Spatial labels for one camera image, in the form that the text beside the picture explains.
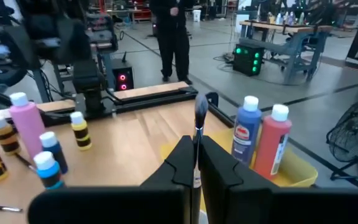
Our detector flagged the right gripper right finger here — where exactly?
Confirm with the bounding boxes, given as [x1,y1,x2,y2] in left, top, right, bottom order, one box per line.
[198,135,278,224]

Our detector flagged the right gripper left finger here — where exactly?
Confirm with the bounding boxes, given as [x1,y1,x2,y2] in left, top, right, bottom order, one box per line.
[140,135,196,224]

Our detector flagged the large red paint bottle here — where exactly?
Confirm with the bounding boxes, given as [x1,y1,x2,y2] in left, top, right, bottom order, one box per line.
[253,103,293,181]

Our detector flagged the black brush dark fluffy head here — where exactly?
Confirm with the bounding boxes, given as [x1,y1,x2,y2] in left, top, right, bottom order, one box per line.
[193,94,210,224]

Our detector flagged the large purple paint bottle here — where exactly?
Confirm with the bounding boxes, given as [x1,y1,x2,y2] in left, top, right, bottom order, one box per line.
[231,95,263,167]

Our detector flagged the large pink paint bottle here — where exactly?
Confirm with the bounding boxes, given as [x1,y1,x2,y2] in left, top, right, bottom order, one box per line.
[8,91,47,159]

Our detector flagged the small light blue paint bottle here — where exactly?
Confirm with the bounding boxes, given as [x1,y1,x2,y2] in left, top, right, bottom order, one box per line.
[32,151,67,190]

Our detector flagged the small dark blue paint bottle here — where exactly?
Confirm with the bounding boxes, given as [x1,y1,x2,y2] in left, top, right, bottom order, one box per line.
[39,131,69,174]

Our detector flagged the yellow plastic bin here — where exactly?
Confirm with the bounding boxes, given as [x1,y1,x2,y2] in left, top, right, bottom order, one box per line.
[160,126,319,212]

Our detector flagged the person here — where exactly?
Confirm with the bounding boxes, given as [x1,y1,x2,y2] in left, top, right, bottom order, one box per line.
[149,0,195,85]

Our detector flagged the black computer green lights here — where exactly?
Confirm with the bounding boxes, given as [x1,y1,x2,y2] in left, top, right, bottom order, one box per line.
[232,42,265,77]

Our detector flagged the black brush brown bristle head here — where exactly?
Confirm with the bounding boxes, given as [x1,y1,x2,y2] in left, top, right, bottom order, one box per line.
[14,153,39,173]

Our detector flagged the black floor fan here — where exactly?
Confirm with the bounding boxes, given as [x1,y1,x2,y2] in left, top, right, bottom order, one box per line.
[326,95,358,182]

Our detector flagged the grey workbench wooden top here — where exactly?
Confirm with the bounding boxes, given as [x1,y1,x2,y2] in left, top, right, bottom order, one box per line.
[239,19,334,85]

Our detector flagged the black computer red ring lights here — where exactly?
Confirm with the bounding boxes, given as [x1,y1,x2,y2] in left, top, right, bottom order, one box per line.
[111,58,135,91]

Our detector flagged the black frame hook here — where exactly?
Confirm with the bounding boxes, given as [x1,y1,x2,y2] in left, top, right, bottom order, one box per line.
[205,91,220,109]

